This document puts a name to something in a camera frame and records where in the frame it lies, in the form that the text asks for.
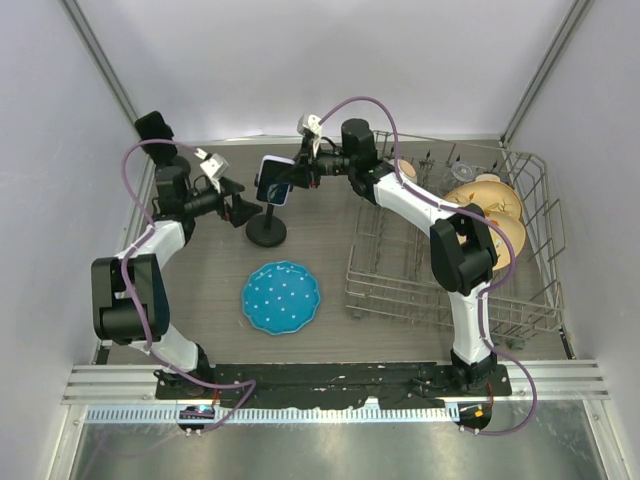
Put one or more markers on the blue dotted plate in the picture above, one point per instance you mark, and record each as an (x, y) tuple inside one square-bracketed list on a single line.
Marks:
[(280, 298)]

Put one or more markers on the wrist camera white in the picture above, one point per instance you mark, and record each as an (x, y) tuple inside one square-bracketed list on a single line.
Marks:
[(309, 126), (213, 166)]

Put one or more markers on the metal wire dish rack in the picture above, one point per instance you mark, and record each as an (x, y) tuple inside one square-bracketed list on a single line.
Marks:
[(389, 271)]

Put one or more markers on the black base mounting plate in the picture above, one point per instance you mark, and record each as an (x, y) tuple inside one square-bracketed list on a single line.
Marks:
[(334, 386)]

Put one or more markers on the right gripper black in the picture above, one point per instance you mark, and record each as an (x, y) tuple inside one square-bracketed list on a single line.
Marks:
[(301, 176)]

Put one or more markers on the lavender smartphone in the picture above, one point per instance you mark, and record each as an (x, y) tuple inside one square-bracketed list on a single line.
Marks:
[(269, 188)]

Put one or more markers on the clear glass in rack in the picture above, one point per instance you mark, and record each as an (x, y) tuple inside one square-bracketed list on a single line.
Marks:
[(462, 172)]

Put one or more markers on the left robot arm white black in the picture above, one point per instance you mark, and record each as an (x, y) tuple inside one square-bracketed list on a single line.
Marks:
[(129, 300)]

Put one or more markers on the striped ceramic mug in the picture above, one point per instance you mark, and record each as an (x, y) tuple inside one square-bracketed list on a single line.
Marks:
[(407, 171)]

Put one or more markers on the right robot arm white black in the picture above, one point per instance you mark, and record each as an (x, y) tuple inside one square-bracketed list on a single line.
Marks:
[(462, 252)]

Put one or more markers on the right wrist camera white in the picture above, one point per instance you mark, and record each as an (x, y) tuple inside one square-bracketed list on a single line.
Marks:
[(309, 126)]

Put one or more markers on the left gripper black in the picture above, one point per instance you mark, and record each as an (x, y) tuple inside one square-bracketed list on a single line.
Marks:
[(240, 210)]

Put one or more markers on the black smartphone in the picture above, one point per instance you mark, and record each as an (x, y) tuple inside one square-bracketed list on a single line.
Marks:
[(153, 126)]

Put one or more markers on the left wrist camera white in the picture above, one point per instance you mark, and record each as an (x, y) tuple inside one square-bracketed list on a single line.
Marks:
[(213, 166)]

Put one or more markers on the black phone stand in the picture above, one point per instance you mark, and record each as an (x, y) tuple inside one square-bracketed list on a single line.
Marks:
[(266, 230)]

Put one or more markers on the beige plate with leaves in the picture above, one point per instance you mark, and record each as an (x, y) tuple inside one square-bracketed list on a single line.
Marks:
[(514, 231)]

